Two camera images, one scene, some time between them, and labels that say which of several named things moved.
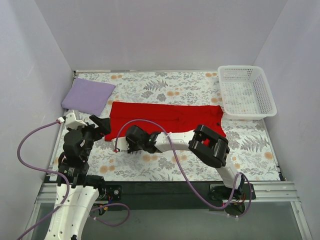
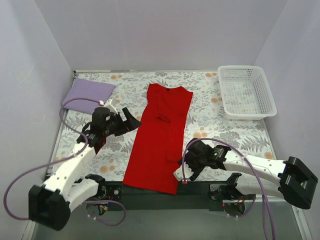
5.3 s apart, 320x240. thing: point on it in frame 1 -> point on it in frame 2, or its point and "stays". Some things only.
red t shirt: x=159 y=117 -> x=157 y=149
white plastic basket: x=245 y=94 stays
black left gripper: x=93 y=129 -> x=122 y=123
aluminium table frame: x=275 y=214 stays
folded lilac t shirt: x=87 y=96 stays
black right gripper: x=130 y=144 -> x=193 y=163
